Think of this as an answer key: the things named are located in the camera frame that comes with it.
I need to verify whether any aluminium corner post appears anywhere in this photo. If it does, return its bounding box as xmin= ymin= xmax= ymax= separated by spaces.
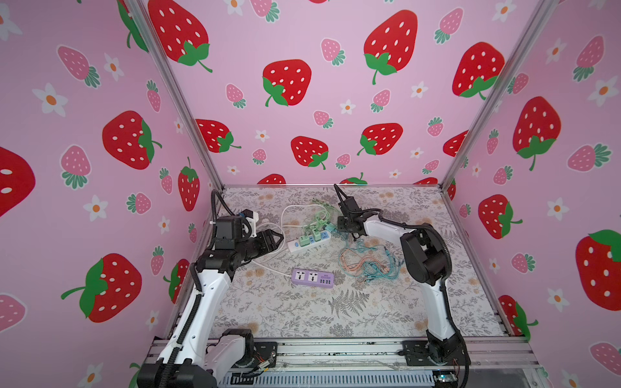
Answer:
xmin=127 ymin=0 xmax=225 ymax=190
xmin=439 ymin=0 xmax=558 ymax=194

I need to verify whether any white blue power strip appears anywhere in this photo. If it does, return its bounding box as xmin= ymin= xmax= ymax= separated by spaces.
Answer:
xmin=287 ymin=231 xmax=332 ymax=253

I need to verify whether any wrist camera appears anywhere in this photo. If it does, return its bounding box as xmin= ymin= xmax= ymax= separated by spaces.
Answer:
xmin=339 ymin=197 xmax=362 ymax=218
xmin=210 ymin=210 xmax=259 ymax=251

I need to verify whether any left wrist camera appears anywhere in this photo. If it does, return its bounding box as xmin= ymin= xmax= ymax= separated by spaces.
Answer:
xmin=210 ymin=210 xmax=259 ymax=251

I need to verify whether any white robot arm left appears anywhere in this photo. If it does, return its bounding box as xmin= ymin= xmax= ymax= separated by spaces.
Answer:
xmin=137 ymin=229 xmax=285 ymax=387

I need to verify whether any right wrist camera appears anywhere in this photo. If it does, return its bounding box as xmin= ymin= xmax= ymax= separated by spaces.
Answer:
xmin=339 ymin=197 xmax=362 ymax=218

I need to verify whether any aluminium corner post right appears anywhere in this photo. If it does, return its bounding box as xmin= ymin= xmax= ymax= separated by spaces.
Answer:
xmin=439 ymin=0 xmax=558 ymax=194

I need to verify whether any aluminium corner post left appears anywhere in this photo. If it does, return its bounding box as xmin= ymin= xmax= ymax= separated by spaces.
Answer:
xmin=127 ymin=0 xmax=225 ymax=190

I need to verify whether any light green charger plug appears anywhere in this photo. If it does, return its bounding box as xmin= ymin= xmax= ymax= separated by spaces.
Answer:
xmin=297 ymin=235 xmax=313 ymax=247

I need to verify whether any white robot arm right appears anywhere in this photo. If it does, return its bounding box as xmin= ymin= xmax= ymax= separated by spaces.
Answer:
xmin=337 ymin=212 xmax=471 ymax=367

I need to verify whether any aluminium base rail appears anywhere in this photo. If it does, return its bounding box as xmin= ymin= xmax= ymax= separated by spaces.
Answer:
xmin=140 ymin=336 xmax=539 ymax=388

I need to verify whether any purple power strip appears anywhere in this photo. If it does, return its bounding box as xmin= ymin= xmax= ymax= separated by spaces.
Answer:
xmin=291 ymin=268 xmax=335 ymax=289

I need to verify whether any tangled coloured cable pile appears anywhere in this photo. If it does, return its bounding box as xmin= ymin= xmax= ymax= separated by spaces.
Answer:
xmin=338 ymin=239 xmax=406 ymax=285

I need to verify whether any white power strip cord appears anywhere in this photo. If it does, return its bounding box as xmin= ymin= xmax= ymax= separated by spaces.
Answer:
xmin=251 ymin=203 xmax=331 ymax=277

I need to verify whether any light green charger cable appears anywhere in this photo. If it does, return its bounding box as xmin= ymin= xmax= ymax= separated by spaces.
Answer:
xmin=302 ymin=197 xmax=338 ymax=234

